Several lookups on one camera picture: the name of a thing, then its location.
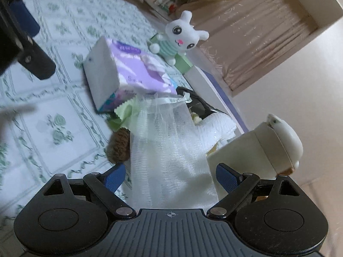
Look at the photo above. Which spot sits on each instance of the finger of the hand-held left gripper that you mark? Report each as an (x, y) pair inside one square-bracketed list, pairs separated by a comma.
[(37, 61), (24, 18)]

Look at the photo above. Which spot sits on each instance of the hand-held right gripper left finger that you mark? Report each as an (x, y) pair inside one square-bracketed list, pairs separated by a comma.
[(115, 178)]

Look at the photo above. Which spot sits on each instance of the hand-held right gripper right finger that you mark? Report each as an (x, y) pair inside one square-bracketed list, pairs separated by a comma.
[(226, 178)]

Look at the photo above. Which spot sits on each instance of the brown fuzzy plush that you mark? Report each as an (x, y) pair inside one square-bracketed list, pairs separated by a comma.
[(118, 147)]

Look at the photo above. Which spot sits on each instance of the doll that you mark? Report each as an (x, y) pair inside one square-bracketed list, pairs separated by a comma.
[(166, 152)]

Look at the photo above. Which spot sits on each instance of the light green cloth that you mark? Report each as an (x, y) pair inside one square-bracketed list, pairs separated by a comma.
[(124, 112)]

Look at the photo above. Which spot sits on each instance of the black eye mask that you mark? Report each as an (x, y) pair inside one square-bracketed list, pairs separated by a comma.
[(203, 104)]

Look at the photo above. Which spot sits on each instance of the green floral bed sheet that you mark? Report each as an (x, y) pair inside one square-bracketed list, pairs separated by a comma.
[(53, 99)]

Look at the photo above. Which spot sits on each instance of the cream thermos bottle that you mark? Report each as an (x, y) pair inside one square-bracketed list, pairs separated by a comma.
[(268, 150)]

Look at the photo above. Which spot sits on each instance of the yellow towel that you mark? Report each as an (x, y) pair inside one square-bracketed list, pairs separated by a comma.
[(196, 117)]

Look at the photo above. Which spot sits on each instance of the white and purple flat box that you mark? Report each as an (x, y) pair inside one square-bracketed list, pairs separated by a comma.
[(211, 85)]

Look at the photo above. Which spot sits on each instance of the purple tissue pack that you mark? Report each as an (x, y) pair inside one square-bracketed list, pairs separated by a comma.
[(134, 67)]

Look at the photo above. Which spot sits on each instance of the light green box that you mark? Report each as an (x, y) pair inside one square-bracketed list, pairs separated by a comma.
[(183, 64)]

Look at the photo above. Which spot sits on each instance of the white rabbit plush toy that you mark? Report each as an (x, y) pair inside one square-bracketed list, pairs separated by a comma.
[(179, 32)]

